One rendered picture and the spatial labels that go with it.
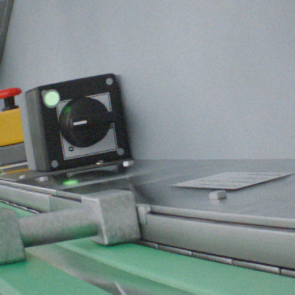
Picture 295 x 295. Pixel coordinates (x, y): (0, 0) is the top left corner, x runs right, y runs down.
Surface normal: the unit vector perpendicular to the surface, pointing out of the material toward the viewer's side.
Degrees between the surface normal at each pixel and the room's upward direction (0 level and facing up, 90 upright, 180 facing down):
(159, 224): 0
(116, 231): 90
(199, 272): 90
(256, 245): 0
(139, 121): 0
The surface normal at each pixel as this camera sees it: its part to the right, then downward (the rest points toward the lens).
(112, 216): 0.38, -0.01
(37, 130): -0.91, 0.17
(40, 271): -0.16, -0.99
